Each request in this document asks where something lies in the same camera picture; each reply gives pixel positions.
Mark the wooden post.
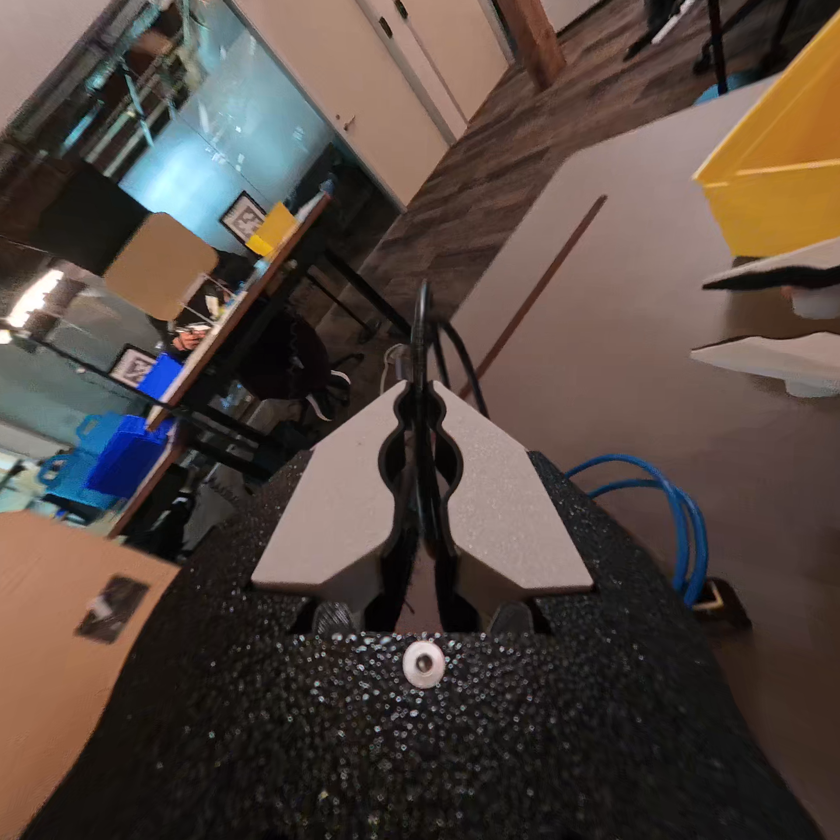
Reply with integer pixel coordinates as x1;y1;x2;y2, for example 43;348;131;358
495;0;567;91

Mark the black ethernet adapter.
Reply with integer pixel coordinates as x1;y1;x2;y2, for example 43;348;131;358
689;577;752;631

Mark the blue plastic bin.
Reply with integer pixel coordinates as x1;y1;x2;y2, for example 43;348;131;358
85;413;175;496
138;353;185;403

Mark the wooden top table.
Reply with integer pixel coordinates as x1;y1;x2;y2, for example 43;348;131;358
147;193;411;434

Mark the large yellow plastic bin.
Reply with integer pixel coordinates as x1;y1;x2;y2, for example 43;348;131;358
693;13;840;258

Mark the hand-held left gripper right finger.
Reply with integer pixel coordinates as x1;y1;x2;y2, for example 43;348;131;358
428;379;596;623

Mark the framed printed tag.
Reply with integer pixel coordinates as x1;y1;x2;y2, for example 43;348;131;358
220;190;266;240
108;344;158;388

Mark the black flat panel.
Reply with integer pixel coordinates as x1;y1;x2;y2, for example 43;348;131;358
0;157;152;277

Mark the small yellow bin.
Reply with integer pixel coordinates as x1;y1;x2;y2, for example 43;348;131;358
246;202;299;257

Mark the blue ethernet cable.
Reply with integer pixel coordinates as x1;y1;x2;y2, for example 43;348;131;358
566;454;710;608

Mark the blue handled basket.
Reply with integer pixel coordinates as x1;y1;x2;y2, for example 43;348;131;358
36;449;93;509
72;412;116;454

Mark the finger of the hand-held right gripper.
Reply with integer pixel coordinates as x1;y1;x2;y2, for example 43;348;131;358
689;330;840;399
701;236;840;320

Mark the white door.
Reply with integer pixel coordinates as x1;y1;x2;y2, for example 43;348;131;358
357;0;513;122
233;0;454;204

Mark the black floor stand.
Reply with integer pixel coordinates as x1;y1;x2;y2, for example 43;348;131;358
692;0;756;106

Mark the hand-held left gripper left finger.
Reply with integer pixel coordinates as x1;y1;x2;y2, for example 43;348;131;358
251;381;413;627

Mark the brown cardboard box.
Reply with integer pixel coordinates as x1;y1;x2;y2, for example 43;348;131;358
0;512;181;840

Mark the black adapter cable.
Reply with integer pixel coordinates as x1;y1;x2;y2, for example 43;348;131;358
382;279;492;572

